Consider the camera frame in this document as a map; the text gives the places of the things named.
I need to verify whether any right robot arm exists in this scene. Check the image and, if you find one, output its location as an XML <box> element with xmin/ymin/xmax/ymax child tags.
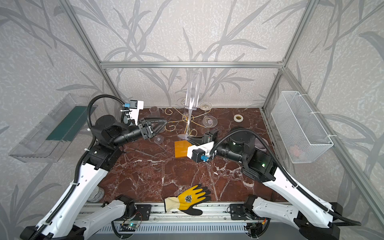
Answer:
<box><xmin>187</xmin><ymin>127</ymin><xmax>361</xmax><ymax>240</ymax></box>

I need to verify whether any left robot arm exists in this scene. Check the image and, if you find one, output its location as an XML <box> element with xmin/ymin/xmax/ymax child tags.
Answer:
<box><xmin>20</xmin><ymin>95</ymin><xmax>167</xmax><ymax>240</ymax></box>

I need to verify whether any yellow wooden rack base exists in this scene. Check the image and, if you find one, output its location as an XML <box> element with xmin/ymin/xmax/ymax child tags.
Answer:
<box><xmin>175</xmin><ymin>140</ymin><xmax>192</xmax><ymax>158</ymax></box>

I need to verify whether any white tape roll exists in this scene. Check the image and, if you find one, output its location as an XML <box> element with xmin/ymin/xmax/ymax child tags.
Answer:
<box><xmin>234</xmin><ymin>114</ymin><xmax>244</xmax><ymax>123</ymax></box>

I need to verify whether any yellow black work glove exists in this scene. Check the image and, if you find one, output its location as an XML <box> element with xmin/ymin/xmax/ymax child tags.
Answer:
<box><xmin>164</xmin><ymin>184</ymin><xmax>211</xmax><ymax>216</ymax></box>

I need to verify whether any pink item in basket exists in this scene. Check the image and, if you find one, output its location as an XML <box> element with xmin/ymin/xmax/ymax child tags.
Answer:
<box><xmin>289</xmin><ymin>145</ymin><xmax>304</xmax><ymax>159</ymax></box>

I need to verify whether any green circuit board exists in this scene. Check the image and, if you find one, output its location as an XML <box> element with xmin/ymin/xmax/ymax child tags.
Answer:
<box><xmin>119</xmin><ymin>223</ymin><xmax>140</xmax><ymax>233</ymax></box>

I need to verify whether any gold wire wine glass rack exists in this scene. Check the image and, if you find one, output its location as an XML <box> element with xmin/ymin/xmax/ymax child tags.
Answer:
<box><xmin>164</xmin><ymin>107</ymin><xmax>210</xmax><ymax>137</ymax></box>

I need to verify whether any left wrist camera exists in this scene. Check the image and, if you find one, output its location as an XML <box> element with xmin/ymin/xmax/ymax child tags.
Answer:
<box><xmin>121</xmin><ymin>100</ymin><xmax>144</xmax><ymax>126</ymax></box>

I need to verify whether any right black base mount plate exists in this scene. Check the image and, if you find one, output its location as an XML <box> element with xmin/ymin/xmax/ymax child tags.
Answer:
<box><xmin>228</xmin><ymin>204</ymin><xmax>249</xmax><ymax>221</ymax></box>

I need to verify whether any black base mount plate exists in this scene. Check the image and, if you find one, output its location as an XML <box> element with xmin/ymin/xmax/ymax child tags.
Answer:
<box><xmin>132</xmin><ymin>204</ymin><xmax>152</xmax><ymax>221</ymax></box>
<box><xmin>228</xmin><ymin>204</ymin><xmax>249</xmax><ymax>221</ymax></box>

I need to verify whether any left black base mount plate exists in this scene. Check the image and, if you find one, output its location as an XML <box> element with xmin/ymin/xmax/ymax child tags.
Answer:
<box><xmin>132</xmin><ymin>204</ymin><xmax>152</xmax><ymax>221</ymax></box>

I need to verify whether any aluminium front rail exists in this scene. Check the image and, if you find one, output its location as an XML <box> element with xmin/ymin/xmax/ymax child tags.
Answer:
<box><xmin>74</xmin><ymin>201</ymin><xmax>316</xmax><ymax>224</ymax></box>

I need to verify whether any white wire mesh basket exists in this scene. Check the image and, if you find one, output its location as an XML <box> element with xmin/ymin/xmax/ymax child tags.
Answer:
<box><xmin>271</xmin><ymin>91</ymin><xmax>334</xmax><ymax>164</ymax></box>

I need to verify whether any clear acrylic wall shelf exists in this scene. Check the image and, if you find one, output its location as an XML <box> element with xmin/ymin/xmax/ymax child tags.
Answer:
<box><xmin>9</xmin><ymin>94</ymin><xmax>91</xmax><ymax>163</ymax></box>

